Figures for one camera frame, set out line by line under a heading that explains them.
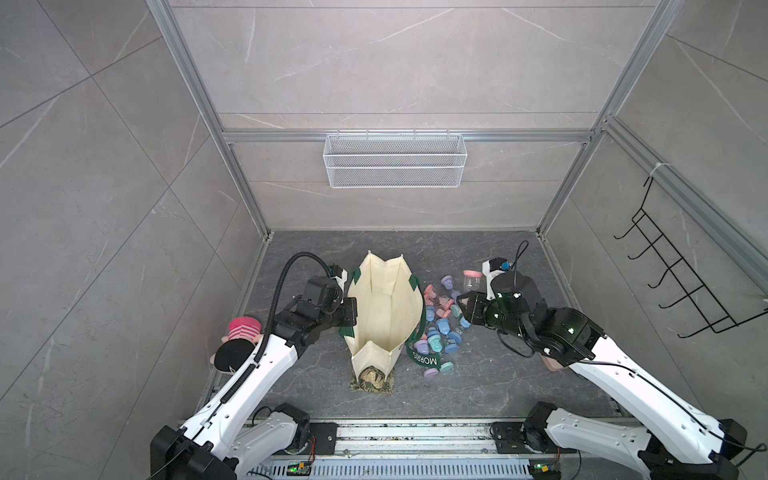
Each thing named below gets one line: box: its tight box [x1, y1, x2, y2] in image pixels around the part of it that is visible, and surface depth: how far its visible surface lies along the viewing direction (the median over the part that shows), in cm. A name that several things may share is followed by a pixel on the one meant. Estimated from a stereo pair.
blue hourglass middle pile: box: [437, 318, 451, 335], surface depth 92 cm
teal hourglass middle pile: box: [428, 335, 443, 353], surface depth 89 cm
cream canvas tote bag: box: [339, 251, 441, 382], surface depth 86 cm
